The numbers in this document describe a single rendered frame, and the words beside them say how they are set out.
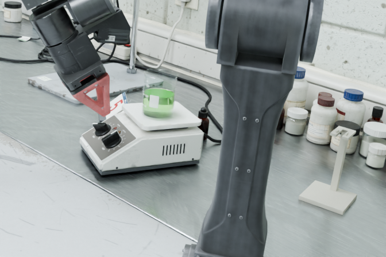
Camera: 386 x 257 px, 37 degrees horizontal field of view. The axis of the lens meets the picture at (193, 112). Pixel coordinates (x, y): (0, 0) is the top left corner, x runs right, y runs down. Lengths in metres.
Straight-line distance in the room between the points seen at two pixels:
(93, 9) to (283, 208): 0.45
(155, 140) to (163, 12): 0.78
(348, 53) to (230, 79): 0.95
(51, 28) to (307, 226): 0.51
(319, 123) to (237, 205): 0.75
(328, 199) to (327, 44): 0.51
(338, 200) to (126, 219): 0.37
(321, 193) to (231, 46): 0.62
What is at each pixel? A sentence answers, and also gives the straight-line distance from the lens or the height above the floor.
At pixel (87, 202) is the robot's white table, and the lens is 0.96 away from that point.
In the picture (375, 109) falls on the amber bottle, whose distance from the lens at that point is 1.32.
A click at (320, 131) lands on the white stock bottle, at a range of 1.28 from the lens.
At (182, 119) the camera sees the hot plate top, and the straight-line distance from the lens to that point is 1.08.
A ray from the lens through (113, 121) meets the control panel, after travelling 1.11.
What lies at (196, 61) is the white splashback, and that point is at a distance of 1.64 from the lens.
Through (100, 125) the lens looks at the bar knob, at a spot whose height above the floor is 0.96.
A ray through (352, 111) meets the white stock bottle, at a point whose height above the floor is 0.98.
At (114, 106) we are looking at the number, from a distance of 1.31.
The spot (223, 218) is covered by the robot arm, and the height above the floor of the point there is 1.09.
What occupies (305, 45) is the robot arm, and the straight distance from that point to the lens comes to 0.47.
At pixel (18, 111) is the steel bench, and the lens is 1.32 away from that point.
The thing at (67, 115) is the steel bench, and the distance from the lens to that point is 1.30.
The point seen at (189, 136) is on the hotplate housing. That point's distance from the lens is 1.07.
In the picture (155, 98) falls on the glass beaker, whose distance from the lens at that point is 1.05.
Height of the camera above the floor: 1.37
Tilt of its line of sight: 20 degrees down
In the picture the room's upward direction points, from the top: 6 degrees clockwise
